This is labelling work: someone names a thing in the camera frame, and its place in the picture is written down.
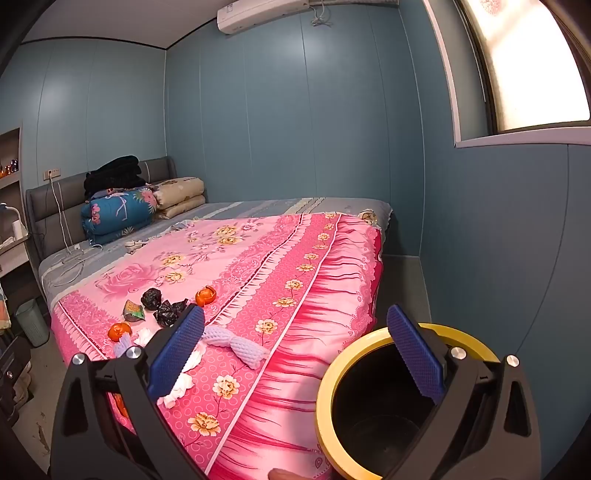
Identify pink floral blanket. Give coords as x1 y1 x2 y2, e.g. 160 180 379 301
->
50 212 385 480

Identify black folded clothes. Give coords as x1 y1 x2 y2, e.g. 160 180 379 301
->
83 155 147 200

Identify white shoes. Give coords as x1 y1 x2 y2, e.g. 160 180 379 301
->
11 374 33 407

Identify grey upholstered bed headboard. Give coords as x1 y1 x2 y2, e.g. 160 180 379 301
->
25 156 178 259

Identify grey striped bed sheet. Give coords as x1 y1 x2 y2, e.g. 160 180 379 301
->
38 198 393 301

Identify white charging cable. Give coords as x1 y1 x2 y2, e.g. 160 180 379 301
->
41 179 103 288

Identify white air conditioner cable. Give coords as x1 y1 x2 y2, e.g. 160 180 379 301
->
308 0 333 27

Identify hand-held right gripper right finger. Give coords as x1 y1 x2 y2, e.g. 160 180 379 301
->
385 304 541 480

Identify blue floral folded quilt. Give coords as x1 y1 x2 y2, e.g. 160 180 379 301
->
81 187 160 245

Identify black knotted plastic bag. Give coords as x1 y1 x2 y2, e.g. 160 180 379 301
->
153 298 189 328

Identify white air conditioner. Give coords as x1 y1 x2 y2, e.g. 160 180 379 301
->
217 0 311 35

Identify white framed window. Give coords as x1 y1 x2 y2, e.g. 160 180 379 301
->
422 0 591 148

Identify black yellow-rimmed waste bin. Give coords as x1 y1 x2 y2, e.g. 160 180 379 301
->
315 323 502 480

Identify white desk lamp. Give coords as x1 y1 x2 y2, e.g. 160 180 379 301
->
0 203 24 241

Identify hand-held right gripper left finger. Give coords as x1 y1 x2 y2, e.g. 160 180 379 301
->
51 304 206 480

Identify beige pillows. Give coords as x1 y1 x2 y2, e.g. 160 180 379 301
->
152 176 206 220

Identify white bedside shelf unit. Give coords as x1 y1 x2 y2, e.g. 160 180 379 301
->
0 127 44 296

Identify pale green floor bin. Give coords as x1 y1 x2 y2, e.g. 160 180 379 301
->
15 299 50 347

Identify orange blue cloth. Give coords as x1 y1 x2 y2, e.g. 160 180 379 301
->
0 277 11 329

